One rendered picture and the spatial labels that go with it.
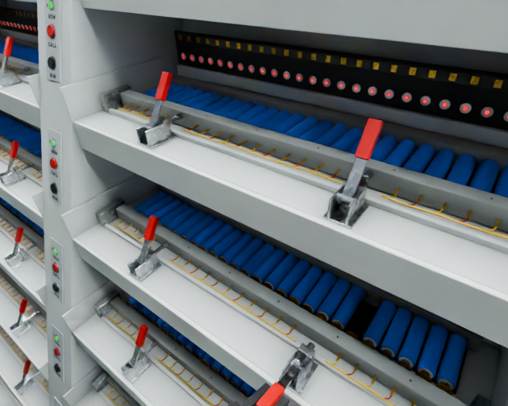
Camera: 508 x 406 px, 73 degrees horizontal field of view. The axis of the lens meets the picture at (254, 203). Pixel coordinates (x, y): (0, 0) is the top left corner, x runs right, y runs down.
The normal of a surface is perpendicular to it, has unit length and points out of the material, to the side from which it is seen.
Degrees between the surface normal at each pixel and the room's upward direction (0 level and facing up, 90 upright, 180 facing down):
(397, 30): 111
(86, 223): 90
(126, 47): 90
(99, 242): 20
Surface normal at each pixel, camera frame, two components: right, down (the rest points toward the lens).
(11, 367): -0.03, -0.80
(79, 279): 0.80, 0.34
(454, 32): -0.60, 0.50
